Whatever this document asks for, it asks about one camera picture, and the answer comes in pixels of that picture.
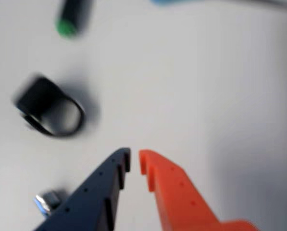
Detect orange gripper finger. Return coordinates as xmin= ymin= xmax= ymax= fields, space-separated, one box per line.
xmin=138 ymin=149 xmax=260 ymax=231

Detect green and black marker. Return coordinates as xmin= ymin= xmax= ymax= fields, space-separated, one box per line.
xmin=54 ymin=0 xmax=92 ymax=39

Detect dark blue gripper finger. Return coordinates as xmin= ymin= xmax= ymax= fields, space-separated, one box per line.
xmin=34 ymin=147 xmax=132 ymax=231

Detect black and silver battery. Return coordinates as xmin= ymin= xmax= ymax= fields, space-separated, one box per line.
xmin=34 ymin=190 xmax=67 ymax=217

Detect blue handled scissors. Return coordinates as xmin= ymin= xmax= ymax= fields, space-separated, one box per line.
xmin=150 ymin=0 xmax=189 ymax=7

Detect black ring strap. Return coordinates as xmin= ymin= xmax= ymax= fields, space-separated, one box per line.
xmin=12 ymin=73 xmax=86 ymax=138

